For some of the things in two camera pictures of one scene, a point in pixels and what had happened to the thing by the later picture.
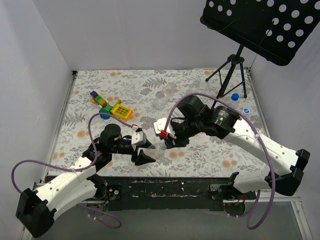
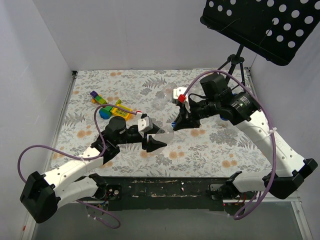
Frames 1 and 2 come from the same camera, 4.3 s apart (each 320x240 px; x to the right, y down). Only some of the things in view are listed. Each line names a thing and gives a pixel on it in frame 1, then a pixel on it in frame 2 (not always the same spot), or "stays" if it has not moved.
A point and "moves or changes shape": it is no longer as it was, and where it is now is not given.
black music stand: x=274 y=29 stays
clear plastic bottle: x=157 y=153 moves or changes shape
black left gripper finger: x=146 y=145 -> x=152 y=130
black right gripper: x=175 y=136 -> x=188 y=119
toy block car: x=98 y=98 stays
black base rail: x=170 y=193 stays
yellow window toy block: x=122 y=112 stays
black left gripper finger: x=142 y=158 -> x=153 y=144
